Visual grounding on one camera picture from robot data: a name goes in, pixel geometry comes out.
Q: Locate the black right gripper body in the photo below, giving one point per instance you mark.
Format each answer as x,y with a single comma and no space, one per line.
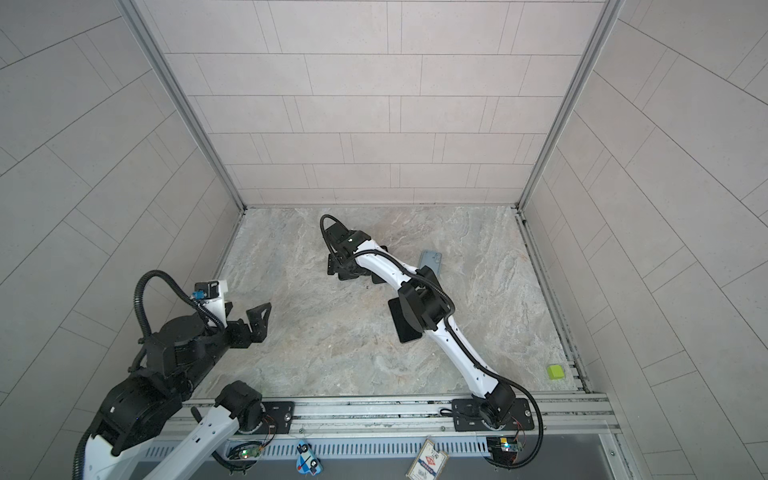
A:
341,263

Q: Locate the light blue phone case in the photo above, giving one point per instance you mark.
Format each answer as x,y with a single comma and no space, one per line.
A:
432,260

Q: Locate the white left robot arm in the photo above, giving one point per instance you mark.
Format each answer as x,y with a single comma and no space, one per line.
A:
135,411

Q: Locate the green cube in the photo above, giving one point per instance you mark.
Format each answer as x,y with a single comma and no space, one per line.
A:
556,372

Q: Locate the purple-edged phone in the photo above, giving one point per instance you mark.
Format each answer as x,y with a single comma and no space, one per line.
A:
405,332

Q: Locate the left circuit board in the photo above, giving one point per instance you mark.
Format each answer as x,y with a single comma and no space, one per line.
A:
248,451

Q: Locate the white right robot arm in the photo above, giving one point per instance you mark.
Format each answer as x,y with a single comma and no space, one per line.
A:
426,309

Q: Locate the right circuit board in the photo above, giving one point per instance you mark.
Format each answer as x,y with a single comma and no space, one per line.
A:
503,449

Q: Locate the circuit board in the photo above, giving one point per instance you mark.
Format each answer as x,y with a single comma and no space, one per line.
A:
248,451
503,449

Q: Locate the red white card tag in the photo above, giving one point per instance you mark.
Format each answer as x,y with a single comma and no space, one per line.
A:
429,462

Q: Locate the aluminium right corner post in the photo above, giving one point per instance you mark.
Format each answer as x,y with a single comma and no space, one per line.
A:
606,20

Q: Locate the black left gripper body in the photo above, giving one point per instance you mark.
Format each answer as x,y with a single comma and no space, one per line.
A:
236,336

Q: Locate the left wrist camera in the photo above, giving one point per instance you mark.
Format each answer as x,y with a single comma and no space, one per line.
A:
211,295

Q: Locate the aluminium left corner post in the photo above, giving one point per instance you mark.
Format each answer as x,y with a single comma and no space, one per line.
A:
139,28

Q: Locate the blue white sticker tag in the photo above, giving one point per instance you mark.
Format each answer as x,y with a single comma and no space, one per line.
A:
307,462

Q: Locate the aluminium corner post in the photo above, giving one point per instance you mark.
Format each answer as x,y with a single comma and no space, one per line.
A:
139,28
606,20

